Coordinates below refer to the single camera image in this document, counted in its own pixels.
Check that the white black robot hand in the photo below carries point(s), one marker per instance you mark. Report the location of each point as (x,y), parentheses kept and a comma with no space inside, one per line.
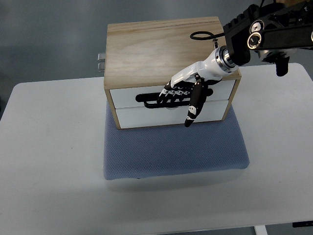
(195,80)

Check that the white drawer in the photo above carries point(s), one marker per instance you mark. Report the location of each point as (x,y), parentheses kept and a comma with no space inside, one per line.
(123,98)
(143,117)

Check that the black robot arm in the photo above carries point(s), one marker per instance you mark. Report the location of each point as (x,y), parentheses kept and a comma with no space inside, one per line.
(273,31)

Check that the wooden drawer cabinet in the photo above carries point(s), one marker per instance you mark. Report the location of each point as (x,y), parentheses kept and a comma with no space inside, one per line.
(145,54)

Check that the blue textured mat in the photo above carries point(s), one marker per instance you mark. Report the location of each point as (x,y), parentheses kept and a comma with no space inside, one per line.
(173,150)

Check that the grey metal clamp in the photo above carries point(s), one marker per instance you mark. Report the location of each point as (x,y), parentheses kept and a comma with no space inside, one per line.
(101,57)

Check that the white table leg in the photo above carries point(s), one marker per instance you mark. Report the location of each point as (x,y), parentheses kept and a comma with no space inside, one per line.
(260,230)

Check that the black table control panel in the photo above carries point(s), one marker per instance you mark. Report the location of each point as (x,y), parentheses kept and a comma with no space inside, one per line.
(302,224)

